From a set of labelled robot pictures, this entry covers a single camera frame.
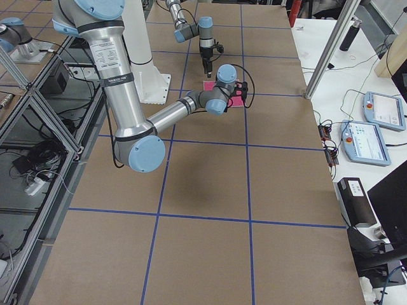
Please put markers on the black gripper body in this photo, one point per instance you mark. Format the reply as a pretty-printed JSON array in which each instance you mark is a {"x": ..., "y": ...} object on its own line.
[
  {"x": 205, "y": 54},
  {"x": 226, "y": 108}
]

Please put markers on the pink towel white edge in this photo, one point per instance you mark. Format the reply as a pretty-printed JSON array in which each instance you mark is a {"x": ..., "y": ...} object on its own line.
[{"x": 208, "y": 85}]

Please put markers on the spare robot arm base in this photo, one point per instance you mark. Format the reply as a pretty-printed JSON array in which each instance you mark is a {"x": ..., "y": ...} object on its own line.
[{"x": 18, "y": 42}]

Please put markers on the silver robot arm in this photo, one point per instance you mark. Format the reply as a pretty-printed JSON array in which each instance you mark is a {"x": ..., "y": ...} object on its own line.
[
  {"x": 117, "y": 36},
  {"x": 203, "y": 28}
]

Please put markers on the small circuit board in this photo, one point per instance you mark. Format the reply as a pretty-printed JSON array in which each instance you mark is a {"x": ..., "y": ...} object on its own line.
[{"x": 331, "y": 149}]

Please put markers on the red cylinder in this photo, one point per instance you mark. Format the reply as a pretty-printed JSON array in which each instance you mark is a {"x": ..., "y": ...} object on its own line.
[{"x": 295, "y": 9}]

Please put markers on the black bottle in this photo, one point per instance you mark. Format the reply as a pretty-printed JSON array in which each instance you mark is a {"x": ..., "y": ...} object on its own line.
[{"x": 350, "y": 35}]

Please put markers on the front teach pendant tablet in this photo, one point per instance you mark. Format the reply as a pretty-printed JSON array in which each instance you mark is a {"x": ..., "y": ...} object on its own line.
[{"x": 363, "y": 143}]

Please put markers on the teach pendant tablet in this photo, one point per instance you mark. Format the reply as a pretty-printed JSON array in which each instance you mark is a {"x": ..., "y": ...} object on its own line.
[
  {"x": 384, "y": 110},
  {"x": 363, "y": 143}
]

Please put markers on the rear teach pendant tablet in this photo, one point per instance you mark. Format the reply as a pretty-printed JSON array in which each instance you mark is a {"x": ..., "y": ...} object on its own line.
[{"x": 384, "y": 110}]

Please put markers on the black box white label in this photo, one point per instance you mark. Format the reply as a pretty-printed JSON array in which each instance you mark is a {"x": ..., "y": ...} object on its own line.
[{"x": 357, "y": 207}]

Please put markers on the black monitor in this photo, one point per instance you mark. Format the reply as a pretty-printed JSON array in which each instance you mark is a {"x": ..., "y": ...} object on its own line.
[{"x": 388, "y": 199}]

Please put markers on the white power strip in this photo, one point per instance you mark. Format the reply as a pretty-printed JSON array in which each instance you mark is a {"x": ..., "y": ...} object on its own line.
[{"x": 34, "y": 186}]

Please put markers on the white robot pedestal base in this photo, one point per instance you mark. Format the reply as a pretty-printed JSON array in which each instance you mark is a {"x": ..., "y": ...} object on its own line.
[{"x": 152, "y": 86}]

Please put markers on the aluminium frame post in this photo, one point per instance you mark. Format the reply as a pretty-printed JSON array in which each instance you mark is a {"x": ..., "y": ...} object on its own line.
[{"x": 338, "y": 31}]

